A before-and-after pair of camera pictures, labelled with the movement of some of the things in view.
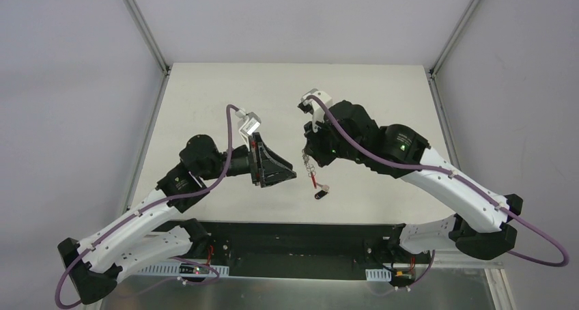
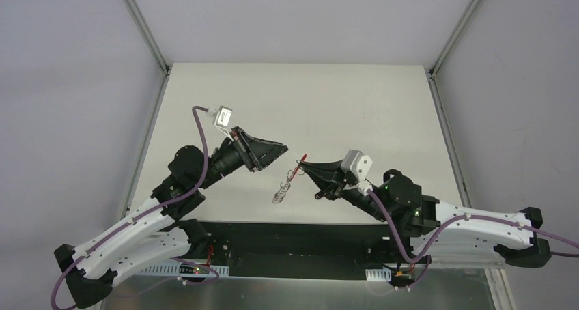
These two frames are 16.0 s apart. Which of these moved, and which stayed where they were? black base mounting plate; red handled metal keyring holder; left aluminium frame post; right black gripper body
Moved: red handled metal keyring holder; right black gripper body
Stayed: black base mounting plate; left aluminium frame post
